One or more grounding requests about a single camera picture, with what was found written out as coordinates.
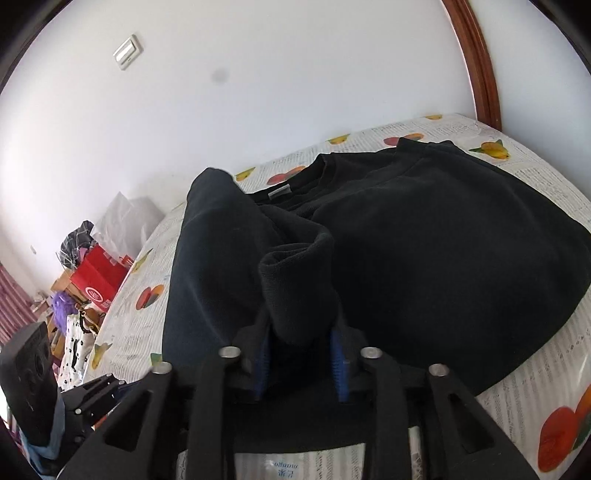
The white wall switch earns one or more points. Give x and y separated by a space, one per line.
127 51

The pink striped curtain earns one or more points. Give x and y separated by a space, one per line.
14 304

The white dotted bag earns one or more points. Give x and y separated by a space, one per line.
76 350

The black checked bag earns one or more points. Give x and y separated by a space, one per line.
76 244

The black sweatshirt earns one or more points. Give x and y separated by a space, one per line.
415 254

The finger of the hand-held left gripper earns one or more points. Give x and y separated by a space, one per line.
81 427
94 387

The light blue cloth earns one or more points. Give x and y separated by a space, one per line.
44 457

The red paper bag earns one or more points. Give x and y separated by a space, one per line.
99 277

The brown cardboard box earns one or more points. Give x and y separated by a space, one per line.
62 282

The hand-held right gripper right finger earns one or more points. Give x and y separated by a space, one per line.
340 367

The white plastic bag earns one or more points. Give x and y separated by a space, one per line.
127 221

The brown wooden door frame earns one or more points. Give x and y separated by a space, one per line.
480 69

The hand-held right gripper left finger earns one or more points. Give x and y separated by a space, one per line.
262 367

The purple plastic bag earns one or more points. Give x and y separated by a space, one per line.
63 309

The fruit printed bed sheet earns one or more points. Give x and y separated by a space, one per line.
508 406

